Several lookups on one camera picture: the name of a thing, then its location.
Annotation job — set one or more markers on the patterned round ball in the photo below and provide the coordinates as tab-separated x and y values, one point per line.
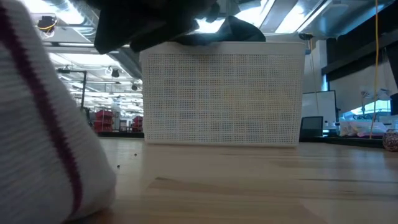
391	140

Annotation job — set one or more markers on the black overhead camera stand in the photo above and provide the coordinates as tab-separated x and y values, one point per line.
84	87

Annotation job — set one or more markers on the large red storage shelf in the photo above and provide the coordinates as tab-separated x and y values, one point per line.
104	121

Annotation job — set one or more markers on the silver ceiling duct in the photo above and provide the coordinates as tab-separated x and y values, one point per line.
326	15

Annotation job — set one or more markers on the white sock maroon stripe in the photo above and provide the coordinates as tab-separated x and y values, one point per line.
31	140

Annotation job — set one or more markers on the grey office chair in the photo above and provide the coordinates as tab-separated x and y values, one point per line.
311	126

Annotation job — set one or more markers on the white rolling whiteboard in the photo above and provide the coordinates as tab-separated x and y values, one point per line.
320	104

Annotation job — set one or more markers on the clear plastic bag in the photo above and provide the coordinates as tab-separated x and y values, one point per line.
360	129

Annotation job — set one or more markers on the white perforated plastic basket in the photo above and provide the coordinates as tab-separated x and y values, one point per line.
224	93

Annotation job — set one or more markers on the dark jeans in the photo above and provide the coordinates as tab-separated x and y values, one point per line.
149	21

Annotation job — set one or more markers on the beige window blind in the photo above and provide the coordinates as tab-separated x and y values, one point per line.
357	84

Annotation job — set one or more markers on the black work table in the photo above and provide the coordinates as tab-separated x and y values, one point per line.
348	140

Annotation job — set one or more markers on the small red storage shelf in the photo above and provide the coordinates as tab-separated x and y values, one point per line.
137	124

